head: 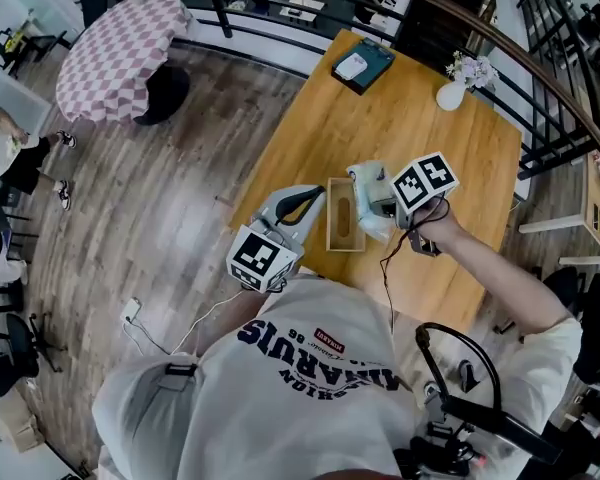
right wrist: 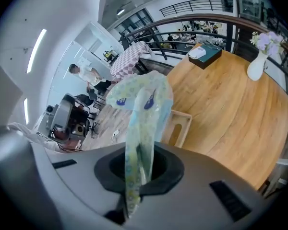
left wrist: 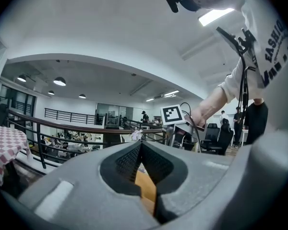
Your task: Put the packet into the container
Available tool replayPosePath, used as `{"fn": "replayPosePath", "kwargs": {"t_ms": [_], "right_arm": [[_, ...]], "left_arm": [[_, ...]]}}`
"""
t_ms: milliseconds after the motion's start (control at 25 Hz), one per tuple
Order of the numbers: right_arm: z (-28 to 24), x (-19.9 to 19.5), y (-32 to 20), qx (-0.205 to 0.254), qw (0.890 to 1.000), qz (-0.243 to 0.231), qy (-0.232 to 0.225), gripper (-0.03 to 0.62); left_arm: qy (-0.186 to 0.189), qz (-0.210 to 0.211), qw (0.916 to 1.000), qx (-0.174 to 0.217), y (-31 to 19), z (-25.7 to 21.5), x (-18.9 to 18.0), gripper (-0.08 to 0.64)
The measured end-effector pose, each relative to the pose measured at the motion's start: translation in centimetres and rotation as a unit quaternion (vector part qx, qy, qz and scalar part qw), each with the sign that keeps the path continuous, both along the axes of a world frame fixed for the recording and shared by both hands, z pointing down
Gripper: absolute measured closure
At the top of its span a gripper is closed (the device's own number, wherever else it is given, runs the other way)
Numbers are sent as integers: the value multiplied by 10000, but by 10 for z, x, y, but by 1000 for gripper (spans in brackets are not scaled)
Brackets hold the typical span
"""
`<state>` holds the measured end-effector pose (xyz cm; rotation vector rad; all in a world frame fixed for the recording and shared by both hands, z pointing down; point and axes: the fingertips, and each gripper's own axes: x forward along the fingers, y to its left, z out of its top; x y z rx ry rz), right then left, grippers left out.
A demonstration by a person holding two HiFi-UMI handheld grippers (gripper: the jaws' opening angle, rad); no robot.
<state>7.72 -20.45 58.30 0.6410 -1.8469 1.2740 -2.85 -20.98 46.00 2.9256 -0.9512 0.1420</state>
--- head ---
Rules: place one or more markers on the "wooden tray box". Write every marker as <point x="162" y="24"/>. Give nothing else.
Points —
<point x="340" y="208"/>

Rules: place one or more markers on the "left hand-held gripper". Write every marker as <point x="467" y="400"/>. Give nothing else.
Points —
<point x="255" y="258"/>

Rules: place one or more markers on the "black screen device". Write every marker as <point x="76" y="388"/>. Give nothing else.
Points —
<point x="505" y="425"/>

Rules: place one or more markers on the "small white device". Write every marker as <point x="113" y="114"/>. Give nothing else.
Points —
<point x="351" y="66"/>

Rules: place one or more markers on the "black mounting rig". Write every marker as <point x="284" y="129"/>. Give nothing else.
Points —
<point x="440" y="455"/>

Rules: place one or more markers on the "black railing with wooden handrail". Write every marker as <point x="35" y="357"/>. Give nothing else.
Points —
<point x="530" y="63"/>

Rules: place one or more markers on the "pale purple flower bunch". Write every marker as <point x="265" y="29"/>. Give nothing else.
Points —
<point x="475" y="70"/>

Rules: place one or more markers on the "white vase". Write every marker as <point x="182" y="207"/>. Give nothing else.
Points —
<point x="450" y="97"/>

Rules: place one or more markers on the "black round stool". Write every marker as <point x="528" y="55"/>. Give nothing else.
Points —
<point x="167" y="93"/>

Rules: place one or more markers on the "person's white printed shirt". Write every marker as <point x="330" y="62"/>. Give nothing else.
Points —
<point x="290" y="408"/>

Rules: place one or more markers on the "person's right hand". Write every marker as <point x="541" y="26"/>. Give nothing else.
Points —
<point x="442" y="223"/>

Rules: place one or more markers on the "dark rectangular tray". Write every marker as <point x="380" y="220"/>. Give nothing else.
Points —
<point x="377" y="60"/>

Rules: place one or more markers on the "white tissue pack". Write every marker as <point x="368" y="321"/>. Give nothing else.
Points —
<point x="367" y="178"/>

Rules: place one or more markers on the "white power strip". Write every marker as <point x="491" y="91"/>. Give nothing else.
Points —
<point x="130" y="310"/>

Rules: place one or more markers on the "wooden desk with white legs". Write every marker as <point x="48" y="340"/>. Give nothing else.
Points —
<point x="592" y="203"/>

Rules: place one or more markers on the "checkered cloth covered table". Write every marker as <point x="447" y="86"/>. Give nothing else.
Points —
<point x="115" y="53"/>

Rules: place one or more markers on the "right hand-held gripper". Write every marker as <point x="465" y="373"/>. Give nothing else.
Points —
<point x="422" y="180"/>

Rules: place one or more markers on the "person's right forearm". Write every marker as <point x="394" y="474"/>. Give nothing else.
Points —
<point x="510" y="283"/>

